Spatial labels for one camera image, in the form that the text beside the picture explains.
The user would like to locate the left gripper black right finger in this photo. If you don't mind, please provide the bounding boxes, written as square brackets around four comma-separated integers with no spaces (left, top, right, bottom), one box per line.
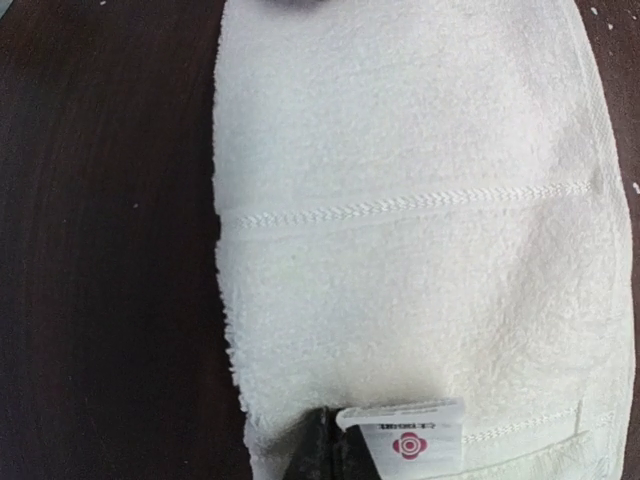
[333,425,381,480]

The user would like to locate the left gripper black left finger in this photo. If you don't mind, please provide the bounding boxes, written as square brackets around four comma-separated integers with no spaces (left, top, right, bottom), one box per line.
[283,407,335,480]

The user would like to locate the cream towel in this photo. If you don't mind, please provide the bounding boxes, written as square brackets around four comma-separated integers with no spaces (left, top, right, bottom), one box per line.
[213,1,635,479]

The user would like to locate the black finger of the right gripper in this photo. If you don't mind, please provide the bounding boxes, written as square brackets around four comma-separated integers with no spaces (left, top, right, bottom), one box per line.
[264,0,325,11]

